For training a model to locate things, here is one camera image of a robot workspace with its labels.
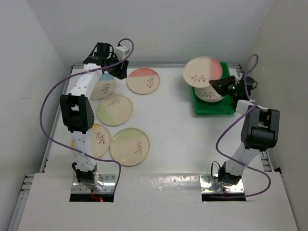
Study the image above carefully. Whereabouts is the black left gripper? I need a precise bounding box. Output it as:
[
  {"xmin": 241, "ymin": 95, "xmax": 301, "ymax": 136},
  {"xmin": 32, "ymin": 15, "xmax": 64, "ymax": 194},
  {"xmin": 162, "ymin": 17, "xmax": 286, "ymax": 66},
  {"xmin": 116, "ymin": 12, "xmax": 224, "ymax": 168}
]
[{"xmin": 105, "ymin": 53, "xmax": 128, "ymax": 80}]

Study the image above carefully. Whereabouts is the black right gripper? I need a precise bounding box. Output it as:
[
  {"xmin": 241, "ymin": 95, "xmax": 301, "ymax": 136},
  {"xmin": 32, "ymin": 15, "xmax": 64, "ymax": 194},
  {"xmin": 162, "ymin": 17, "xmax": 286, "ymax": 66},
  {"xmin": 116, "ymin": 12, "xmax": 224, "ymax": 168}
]
[{"xmin": 209, "ymin": 76, "xmax": 239, "ymax": 98}]

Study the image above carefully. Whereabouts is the cream plate blue section front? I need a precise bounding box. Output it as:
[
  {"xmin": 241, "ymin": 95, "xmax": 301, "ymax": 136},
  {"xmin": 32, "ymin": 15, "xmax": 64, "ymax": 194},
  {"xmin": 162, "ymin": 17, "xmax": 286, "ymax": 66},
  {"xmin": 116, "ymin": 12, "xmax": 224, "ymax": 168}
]
[{"xmin": 194, "ymin": 86, "xmax": 224, "ymax": 103}]

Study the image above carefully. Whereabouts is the cream plate blue section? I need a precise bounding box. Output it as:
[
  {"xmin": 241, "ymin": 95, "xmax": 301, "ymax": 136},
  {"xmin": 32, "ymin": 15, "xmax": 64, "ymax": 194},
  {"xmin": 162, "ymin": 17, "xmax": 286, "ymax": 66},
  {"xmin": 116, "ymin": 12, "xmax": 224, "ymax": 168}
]
[
  {"xmin": 194, "ymin": 86, "xmax": 224, "ymax": 103},
  {"xmin": 90, "ymin": 72, "xmax": 116, "ymax": 100}
]

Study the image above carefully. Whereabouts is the cream plate pink section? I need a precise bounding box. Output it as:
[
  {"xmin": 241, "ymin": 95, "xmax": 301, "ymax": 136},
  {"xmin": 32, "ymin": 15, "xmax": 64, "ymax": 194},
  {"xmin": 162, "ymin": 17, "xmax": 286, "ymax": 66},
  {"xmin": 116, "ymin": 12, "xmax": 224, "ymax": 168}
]
[
  {"xmin": 183, "ymin": 56, "xmax": 223, "ymax": 88},
  {"xmin": 127, "ymin": 68, "xmax": 160, "ymax": 95}
]

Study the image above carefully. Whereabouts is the cream plate green section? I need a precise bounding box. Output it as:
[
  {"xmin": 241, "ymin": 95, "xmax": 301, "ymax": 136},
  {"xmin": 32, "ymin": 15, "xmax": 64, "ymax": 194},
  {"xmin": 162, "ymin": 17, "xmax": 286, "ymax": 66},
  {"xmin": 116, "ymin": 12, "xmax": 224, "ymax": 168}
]
[
  {"xmin": 96, "ymin": 95, "xmax": 133, "ymax": 127},
  {"xmin": 110, "ymin": 128, "xmax": 150, "ymax": 167}
]

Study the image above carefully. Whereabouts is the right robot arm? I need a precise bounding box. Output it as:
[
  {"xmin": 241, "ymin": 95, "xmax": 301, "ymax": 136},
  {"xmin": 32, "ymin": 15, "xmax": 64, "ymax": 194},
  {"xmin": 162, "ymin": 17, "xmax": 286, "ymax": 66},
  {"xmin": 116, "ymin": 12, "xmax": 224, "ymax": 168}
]
[{"xmin": 209, "ymin": 76, "xmax": 280, "ymax": 186}]

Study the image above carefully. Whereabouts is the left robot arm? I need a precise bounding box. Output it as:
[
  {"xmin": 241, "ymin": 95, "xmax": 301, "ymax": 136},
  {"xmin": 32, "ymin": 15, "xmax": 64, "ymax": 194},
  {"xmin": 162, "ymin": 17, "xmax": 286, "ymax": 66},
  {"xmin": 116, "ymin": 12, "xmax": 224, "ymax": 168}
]
[{"xmin": 60, "ymin": 43, "xmax": 130, "ymax": 186}]

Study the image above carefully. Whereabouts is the green plastic bin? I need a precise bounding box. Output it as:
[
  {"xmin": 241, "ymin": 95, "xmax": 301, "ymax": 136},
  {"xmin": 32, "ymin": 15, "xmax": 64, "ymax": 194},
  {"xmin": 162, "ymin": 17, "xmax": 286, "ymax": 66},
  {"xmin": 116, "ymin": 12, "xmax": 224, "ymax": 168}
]
[{"xmin": 191, "ymin": 62, "xmax": 234, "ymax": 116}]

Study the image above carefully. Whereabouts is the cream plate blue section back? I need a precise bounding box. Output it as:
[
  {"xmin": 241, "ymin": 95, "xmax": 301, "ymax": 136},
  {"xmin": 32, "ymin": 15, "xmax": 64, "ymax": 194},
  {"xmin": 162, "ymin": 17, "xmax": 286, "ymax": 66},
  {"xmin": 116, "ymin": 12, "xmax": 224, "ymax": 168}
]
[{"xmin": 90, "ymin": 72, "xmax": 116, "ymax": 100}]

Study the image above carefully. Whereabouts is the cream plate pink section back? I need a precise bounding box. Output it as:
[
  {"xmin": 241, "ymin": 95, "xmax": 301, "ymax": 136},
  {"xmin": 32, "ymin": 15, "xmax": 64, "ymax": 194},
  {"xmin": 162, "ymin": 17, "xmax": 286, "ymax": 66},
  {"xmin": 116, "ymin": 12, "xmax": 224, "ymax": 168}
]
[{"xmin": 127, "ymin": 68, "xmax": 160, "ymax": 95}]

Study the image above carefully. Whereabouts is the cream plate yellow section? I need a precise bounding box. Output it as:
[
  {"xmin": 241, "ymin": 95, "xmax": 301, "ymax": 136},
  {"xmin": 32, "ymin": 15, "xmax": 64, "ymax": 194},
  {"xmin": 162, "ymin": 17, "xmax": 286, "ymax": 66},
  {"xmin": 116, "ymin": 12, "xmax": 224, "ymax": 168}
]
[{"xmin": 71, "ymin": 123, "xmax": 111, "ymax": 158}]

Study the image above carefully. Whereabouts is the cream plate green section front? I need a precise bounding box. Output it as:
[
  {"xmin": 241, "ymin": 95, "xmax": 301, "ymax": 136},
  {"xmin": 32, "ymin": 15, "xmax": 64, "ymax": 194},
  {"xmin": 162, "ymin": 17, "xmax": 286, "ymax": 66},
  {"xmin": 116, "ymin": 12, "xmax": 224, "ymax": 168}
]
[{"xmin": 110, "ymin": 128, "xmax": 150, "ymax": 167}]

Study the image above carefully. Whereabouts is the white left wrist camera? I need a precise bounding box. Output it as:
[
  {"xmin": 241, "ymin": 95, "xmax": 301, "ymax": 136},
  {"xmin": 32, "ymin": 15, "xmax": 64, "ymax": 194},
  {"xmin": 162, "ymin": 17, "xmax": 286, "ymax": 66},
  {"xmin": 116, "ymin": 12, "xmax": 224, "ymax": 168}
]
[{"xmin": 114, "ymin": 45, "xmax": 130, "ymax": 60}]

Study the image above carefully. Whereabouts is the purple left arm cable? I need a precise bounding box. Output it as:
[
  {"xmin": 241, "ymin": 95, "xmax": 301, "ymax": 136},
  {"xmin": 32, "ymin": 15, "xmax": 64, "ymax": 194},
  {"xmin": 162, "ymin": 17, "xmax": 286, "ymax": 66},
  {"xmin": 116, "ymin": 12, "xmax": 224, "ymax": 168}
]
[{"xmin": 39, "ymin": 38, "xmax": 134, "ymax": 194}]

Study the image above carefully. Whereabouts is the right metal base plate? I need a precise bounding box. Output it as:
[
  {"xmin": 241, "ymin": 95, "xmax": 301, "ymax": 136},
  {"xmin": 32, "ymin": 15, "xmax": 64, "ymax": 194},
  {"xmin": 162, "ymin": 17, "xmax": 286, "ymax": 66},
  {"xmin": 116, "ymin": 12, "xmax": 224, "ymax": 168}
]
[{"xmin": 199, "ymin": 174, "xmax": 244, "ymax": 194}]

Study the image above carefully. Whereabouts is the metal base plate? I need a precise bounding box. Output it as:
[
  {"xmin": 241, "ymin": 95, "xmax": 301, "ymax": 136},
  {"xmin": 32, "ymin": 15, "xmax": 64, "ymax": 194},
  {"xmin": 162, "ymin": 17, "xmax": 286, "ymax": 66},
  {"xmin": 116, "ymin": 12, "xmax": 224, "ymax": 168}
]
[
  {"xmin": 199, "ymin": 174, "xmax": 244, "ymax": 194},
  {"xmin": 71, "ymin": 174, "xmax": 116, "ymax": 194}
]

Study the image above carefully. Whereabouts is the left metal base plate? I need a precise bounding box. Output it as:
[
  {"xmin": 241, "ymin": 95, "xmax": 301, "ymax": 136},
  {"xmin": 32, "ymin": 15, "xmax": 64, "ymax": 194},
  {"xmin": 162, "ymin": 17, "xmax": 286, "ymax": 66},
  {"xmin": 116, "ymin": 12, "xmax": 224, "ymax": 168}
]
[{"xmin": 71, "ymin": 174, "xmax": 116, "ymax": 194}]

